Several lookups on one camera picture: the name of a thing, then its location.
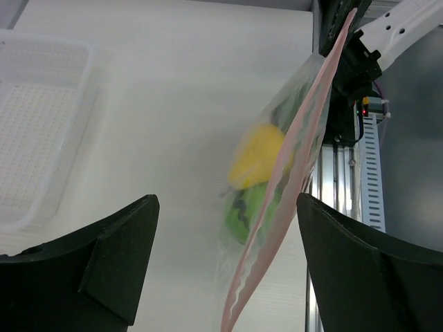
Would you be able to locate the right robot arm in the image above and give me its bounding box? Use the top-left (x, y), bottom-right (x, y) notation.
top-left (316, 1), bottom-right (442, 72)

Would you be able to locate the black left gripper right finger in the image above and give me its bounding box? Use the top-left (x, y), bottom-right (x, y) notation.
top-left (297, 194), bottom-right (442, 331)

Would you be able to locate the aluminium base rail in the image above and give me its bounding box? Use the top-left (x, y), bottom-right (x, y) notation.
top-left (304, 138), bottom-right (364, 332)

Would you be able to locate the clear zip top bag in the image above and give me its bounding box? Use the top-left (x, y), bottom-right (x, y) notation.
top-left (214, 6), bottom-right (358, 332)

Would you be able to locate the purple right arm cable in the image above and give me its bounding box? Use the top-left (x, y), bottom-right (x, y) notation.
top-left (372, 79), bottom-right (390, 146)

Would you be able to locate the yellow fake pepper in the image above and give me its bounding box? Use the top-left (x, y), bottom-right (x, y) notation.
top-left (228, 123), bottom-right (285, 190)

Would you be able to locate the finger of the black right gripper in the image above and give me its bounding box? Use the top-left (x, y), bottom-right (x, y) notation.
top-left (318, 0), bottom-right (372, 57)

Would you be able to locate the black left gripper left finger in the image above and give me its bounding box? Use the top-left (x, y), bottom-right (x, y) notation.
top-left (1, 194), bottom-right (160, 331)

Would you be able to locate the white slotted cable duct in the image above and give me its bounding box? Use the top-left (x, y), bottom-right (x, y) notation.
top-left (359, 113), bottom-right (386, 232)

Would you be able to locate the white plastic basket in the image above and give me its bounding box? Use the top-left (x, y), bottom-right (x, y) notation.
top-left (1, 29), bottom-right (97, 232)

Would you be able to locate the green fake apple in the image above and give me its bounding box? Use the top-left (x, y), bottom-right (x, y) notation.
top-left (224, 183), bottom-right (282, 246)

